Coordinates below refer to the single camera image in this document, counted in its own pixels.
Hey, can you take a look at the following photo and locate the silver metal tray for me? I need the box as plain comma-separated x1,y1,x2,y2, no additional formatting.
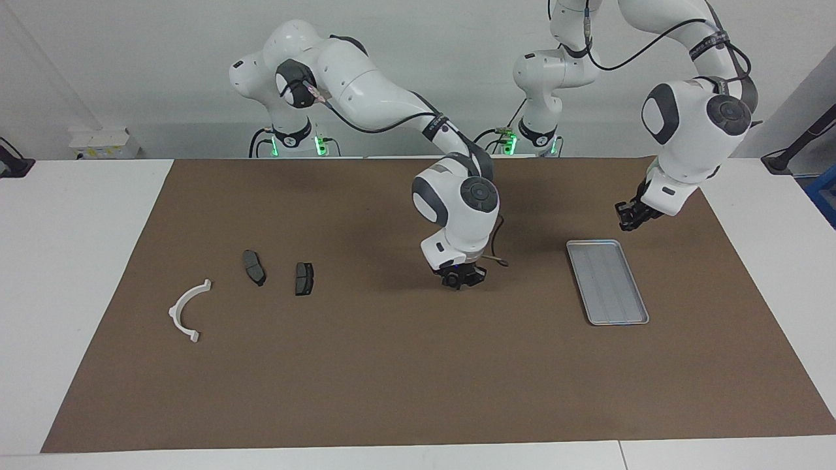
566,240,650,326

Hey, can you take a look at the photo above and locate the brown table mat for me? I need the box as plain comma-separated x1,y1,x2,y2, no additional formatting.
40,157,836,454

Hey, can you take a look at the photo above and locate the blue crate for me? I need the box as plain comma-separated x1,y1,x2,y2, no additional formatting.
805,163,836,229

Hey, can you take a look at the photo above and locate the dark grey curved brake pad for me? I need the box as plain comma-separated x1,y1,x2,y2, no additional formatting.
242,250,266,287

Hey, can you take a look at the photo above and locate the white box with labels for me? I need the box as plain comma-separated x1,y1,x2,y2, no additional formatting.
69,127,141,161

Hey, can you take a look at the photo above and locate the black table clamp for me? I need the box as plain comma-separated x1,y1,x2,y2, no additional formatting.
0,136,35,178

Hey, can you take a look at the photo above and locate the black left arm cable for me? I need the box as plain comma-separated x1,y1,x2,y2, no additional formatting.
581,0,762,128

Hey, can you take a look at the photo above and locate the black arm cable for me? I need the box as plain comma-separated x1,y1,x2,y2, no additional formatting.
281,62,510,268
581,0,762,128

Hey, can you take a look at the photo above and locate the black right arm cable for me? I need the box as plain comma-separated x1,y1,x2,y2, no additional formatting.
281,62,510,268

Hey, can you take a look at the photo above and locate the white curved plastic bracket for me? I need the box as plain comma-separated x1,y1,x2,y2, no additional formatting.
168,279,213,344

